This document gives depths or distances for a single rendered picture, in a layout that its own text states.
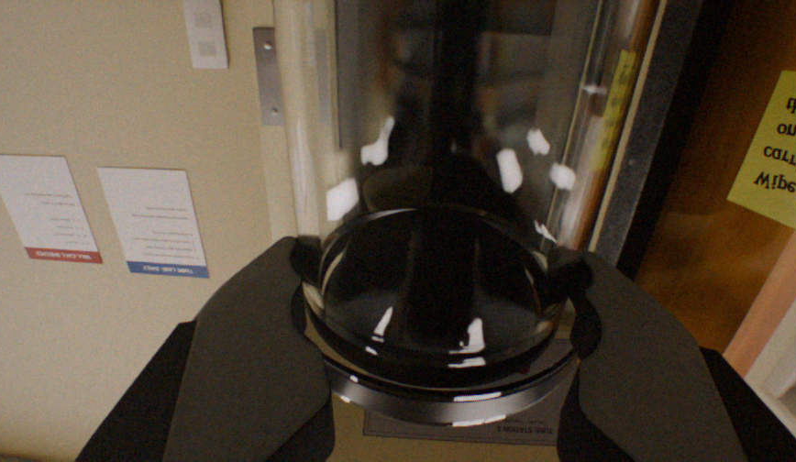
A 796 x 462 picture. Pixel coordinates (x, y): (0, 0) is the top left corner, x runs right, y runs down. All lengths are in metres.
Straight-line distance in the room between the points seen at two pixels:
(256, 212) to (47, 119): 0.48
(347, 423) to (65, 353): 1.22
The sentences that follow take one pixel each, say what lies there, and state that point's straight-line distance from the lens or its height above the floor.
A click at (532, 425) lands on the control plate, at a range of 0.38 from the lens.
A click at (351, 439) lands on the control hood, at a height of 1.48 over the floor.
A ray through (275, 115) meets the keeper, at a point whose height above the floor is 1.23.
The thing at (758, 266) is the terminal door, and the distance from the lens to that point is 0.29.
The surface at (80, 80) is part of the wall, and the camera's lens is 0.99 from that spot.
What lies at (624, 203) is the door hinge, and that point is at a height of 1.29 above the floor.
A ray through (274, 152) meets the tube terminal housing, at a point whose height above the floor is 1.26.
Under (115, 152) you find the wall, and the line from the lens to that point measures 0.99.
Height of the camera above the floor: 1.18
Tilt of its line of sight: 27 degrees up
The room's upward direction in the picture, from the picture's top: 178 degrees counter-clockwise
